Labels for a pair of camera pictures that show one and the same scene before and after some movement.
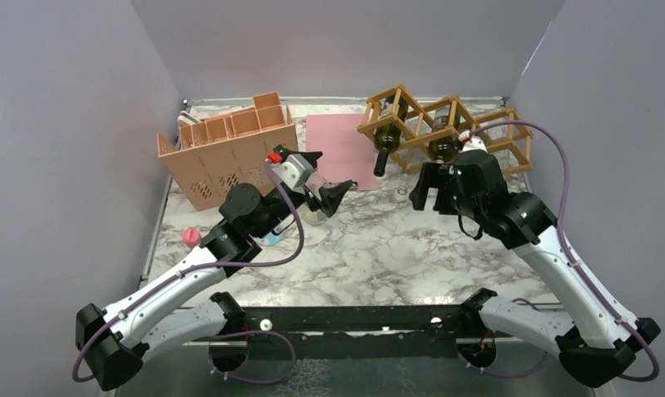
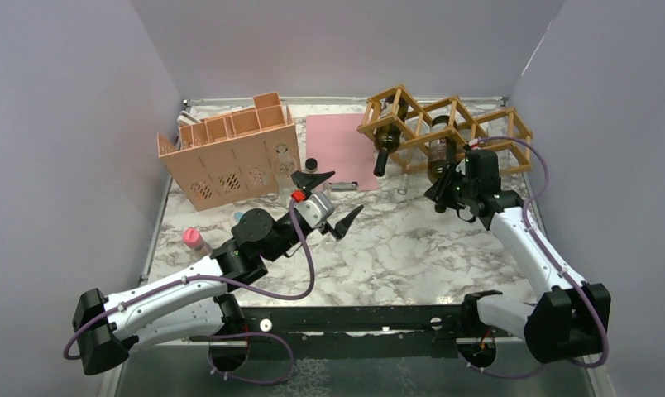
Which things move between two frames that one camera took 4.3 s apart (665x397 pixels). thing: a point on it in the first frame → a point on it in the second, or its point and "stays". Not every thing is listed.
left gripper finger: [312, 157] → [309, 180]
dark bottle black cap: [386, 139] stays
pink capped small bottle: [192, 236] stays
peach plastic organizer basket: [216, 154] stays
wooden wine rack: [413, 126] stays
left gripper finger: [332, 196] → [342, 226]
